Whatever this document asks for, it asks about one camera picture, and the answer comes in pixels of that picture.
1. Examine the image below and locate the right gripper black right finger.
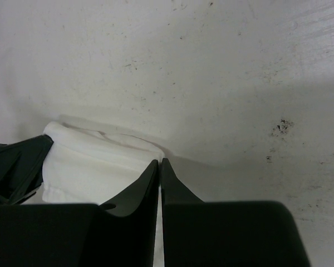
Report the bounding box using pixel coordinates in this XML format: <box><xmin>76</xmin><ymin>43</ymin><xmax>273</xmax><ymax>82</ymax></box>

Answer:
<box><xmin>161</xmin><ymin>158</ymin><xmax>203</xmax><ymax>266</ymax></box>

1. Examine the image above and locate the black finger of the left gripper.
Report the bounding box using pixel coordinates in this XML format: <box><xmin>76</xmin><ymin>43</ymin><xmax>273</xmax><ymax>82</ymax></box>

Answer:
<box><xmin>0</xmin><ymin>135</ymin><xmax>53</xmax><ymax>205</ymax></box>

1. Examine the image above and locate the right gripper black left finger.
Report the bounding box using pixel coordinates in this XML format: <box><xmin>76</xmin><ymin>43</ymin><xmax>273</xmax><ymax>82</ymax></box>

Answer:
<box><xmin>100</xmin><ymin>160</ymin><xmax>159</xmax><ymax>266</ymax></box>

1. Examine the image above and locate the white tank top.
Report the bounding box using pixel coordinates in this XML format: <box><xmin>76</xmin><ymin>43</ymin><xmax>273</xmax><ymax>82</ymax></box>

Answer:
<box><xmin>22</xmin><ymin>121</ymin><xmax>166</xmax><ymax>206</ymax></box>

